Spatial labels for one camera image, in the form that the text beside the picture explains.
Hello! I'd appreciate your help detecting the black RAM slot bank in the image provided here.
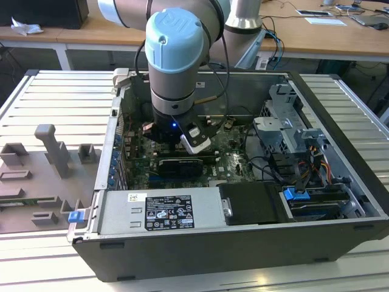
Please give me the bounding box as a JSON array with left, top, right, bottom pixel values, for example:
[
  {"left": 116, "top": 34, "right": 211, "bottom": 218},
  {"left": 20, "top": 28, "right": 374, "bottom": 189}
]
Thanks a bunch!
[{"left": 154, "top": 148, "right": 220, "bottom": 162}]

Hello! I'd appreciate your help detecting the black round speaker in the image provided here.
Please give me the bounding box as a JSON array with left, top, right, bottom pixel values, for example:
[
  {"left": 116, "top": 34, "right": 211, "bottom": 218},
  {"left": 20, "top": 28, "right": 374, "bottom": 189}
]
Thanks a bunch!
[{"left": 140, "top": 102, "right": 154, "bottom": 121}]

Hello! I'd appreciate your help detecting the black graphics card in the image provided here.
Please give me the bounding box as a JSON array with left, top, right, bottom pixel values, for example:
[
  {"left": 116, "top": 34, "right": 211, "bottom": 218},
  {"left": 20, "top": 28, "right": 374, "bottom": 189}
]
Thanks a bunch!
[{"left": 157, "top": 157, "right": 204, "bottom": 178}]

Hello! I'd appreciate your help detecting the green motherboard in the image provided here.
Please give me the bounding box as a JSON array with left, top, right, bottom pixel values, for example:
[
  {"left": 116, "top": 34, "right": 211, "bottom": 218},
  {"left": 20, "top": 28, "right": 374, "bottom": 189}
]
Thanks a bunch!
[{"left": 123, "top": 117, "right": 259, "bottom": 188}]

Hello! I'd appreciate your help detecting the silver power supply with label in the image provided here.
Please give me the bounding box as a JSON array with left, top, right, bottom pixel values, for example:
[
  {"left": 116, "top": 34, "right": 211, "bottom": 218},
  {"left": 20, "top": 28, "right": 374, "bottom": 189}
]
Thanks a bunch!
[{"left": 98, "top": 187, "right": 229, "bottom": 235}]

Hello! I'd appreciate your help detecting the silver drive cage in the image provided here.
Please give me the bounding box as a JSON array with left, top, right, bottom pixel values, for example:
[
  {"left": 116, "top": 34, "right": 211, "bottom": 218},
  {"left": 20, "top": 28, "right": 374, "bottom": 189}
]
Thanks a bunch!
[{"left": 252, "top": 83, "right": 331, "bottom": 156}]

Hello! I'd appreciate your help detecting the pale blue teach pendant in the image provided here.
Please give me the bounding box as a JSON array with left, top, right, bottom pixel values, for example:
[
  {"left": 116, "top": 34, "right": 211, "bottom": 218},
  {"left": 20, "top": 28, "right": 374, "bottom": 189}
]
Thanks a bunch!
[{"left": 235, "top": 30, "right": 267, "bottom": 69}]

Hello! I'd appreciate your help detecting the black open PC case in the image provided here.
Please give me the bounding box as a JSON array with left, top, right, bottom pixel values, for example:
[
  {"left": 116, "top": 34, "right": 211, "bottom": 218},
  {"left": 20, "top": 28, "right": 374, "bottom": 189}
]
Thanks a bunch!
[{"left": 67, "top": 68, "right": 389, "bottom": 282}]

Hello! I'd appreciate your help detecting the blue disk carrier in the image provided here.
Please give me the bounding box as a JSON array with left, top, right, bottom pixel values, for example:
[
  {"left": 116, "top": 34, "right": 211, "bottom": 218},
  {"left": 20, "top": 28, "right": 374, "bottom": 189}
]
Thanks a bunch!
[{"left": 281, "top": 187, "right": 310, "bottom": 201}]

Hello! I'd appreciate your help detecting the grey parts rack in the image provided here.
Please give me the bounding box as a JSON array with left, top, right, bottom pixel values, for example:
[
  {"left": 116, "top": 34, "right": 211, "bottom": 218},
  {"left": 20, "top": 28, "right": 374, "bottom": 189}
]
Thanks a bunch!
[{"left": 0, "top": 123, "right": 103, "bottom": 235}]

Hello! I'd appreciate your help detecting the wooden desk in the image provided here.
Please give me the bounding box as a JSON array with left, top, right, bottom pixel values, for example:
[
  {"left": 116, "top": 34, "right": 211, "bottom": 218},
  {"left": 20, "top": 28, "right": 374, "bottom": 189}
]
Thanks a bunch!
[{"left": 0, "top": 0, "right": 389, "bottom": 55}]

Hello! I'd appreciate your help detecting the black hard disk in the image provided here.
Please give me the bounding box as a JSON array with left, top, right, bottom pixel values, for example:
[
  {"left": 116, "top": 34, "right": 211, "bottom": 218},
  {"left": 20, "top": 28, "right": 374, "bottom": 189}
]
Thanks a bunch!
[{"left": 287, "top": 191, "right": 349, "bottom": 221}]

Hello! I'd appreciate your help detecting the green RAM stick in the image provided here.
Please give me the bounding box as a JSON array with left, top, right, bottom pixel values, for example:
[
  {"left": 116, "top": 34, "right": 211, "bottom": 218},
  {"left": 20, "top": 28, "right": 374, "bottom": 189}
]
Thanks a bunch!
[{"left": 0, "top": 196, "right": 57, "bottom": 205}]

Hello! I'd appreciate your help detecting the black box on desk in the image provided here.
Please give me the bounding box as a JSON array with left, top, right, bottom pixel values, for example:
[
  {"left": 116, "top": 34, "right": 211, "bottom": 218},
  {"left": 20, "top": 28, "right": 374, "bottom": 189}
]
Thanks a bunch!
[{"left": 0, "top": 0, "right": 89, "bottom": 30}]

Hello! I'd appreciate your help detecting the crumpled white paper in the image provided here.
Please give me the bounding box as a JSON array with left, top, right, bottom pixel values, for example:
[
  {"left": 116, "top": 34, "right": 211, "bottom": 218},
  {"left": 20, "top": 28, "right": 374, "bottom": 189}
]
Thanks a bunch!
[{"left": 10, "top": 16, "right": 43, "bottom": 37}]

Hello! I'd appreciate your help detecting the white paper sheet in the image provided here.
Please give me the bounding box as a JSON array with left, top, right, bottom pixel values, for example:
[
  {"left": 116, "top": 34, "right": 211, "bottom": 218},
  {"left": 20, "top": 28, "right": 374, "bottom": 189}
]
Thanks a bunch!
[{"left": 305, "top": 17, "right": 347, "bottom": 27}]

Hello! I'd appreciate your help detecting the grey laptop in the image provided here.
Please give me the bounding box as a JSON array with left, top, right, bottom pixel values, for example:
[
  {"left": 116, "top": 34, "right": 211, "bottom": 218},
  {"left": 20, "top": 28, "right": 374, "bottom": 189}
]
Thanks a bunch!
[{"left": 352, "top": 13, "right": 389, "bottom": 30}]

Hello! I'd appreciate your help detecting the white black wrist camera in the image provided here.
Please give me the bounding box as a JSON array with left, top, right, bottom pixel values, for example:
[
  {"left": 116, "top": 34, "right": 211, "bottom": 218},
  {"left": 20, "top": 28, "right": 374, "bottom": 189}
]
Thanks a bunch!
[{"left": 179, "top": 121, "right": 212, "bottom": 155}]

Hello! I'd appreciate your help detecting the grey case latch handle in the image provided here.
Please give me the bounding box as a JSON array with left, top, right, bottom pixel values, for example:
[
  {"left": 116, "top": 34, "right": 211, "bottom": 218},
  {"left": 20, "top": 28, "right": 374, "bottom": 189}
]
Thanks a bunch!
[{"left": 112, "top": 67, "right": 132, "bottom": 89}]

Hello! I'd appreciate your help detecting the black camera cable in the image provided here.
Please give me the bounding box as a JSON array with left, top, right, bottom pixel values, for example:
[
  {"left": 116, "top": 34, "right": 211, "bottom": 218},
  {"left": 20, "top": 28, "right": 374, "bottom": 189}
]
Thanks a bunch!
[{"left": 194, "top": 32, "right": 232, "bottom": 106}]

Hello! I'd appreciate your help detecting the black looped cable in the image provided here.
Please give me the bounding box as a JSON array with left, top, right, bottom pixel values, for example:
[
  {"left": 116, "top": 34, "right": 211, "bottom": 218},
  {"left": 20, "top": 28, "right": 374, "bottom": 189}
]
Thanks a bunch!
[{"left": 243, "top": 124, "right": 286, "bottom": 186}]

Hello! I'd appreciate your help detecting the black flat data cable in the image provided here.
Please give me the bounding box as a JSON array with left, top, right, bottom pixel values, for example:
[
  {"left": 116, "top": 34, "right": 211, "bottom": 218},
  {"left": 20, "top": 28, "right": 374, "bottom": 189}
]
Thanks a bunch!
[{"left": 291, "top": 155, "right": 306, "bottom": 195}]

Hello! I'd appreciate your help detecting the blue cable bundle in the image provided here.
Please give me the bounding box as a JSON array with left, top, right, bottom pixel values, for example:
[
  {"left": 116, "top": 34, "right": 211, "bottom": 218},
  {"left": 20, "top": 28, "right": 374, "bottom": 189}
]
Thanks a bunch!
[{"left": 264, "top": 29, "right": 285, "bottom": 63}]

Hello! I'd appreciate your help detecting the orange yellow wire bundle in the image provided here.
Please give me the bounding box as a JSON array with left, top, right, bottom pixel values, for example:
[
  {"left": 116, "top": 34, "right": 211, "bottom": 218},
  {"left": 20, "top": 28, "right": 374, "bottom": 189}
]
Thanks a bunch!
[{"left": 308, "top": 145, "right": 331, "bottom": 183}]

